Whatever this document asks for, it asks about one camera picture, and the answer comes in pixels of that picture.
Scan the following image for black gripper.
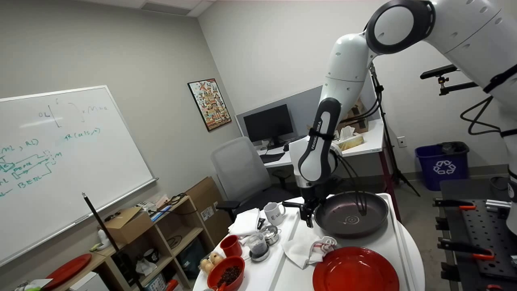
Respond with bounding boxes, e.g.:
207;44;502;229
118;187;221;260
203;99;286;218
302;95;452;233
297;184;325;228

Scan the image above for white towel with red stripes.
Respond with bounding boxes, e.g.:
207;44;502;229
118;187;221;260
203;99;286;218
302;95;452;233
281;225;341;270

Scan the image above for black frying pan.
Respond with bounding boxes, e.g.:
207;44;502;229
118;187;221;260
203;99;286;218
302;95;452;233
308;191;391;239

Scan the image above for small silver metal pot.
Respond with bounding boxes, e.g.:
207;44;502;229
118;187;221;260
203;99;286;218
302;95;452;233
244;225;281;263

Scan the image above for white square tray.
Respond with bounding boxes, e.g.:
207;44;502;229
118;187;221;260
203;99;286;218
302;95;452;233
266;192;418;291

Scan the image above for black keyboard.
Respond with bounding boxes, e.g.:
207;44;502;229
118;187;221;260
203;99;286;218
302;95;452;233
258;147;287;165

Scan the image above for red plate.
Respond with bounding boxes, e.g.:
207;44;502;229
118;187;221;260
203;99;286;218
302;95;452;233
312;246;401;291

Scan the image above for red mug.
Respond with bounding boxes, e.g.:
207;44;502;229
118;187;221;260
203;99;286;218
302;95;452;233
218;233;244;259

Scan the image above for grey office chair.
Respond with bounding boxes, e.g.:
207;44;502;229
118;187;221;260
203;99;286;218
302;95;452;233
210;134;297;220

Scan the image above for cardboard boxes stack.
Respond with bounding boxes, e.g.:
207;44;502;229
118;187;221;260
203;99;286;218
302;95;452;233
336;103;370;152

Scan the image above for red bowl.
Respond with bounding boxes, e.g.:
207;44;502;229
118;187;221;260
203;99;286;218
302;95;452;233
205;254;247;291

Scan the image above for black tripod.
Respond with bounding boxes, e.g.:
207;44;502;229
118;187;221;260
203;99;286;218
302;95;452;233
368;63;422;217

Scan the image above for black computer monitor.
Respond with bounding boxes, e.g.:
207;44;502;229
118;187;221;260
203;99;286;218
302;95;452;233
241;103;296;150

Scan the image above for beige eggs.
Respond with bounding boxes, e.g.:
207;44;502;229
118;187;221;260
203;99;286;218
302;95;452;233
199;250;226;275

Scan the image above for dark storage bin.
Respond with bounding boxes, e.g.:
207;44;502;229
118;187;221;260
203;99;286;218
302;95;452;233
178;239;208;281

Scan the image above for wooden shelf unit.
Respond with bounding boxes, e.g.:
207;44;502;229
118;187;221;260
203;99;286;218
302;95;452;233
87;194;216;291

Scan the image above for blue recycling bin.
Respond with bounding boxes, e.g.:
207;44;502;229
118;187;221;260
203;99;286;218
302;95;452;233
414;141;470;192

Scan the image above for black orange clamp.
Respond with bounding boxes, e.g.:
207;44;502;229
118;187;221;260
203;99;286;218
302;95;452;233
433;197;478;213
436;236;498;263

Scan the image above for framed colourful poster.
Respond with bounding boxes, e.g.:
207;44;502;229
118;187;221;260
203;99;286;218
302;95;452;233
186;78;233;132

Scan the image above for stack of books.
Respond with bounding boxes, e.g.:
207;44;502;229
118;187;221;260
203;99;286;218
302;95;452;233
134;192;179;223

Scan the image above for black robot workbench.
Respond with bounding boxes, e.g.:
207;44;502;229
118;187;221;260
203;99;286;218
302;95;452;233
433;176;517;291

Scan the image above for brown cardboard box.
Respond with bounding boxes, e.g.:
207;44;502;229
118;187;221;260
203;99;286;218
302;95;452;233
103;207;153;247

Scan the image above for thin black pole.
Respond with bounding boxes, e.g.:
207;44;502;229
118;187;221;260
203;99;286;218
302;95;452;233
81;191;131;291

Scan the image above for red round tray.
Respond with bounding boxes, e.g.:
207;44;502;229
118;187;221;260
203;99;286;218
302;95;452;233
45;252;94;291

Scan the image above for round white pedestal table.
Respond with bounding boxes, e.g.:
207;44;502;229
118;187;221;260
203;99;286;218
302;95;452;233
191;192;426;291

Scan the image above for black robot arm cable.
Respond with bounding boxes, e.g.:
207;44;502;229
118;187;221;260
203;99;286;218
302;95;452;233
365;63;517;136

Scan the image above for black camera on mount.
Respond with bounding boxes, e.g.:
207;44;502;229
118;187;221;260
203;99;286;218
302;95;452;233
418;63;478;97

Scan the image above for wall whiteboard with writing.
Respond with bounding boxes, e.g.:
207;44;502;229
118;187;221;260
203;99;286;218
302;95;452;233
0;84;158;268

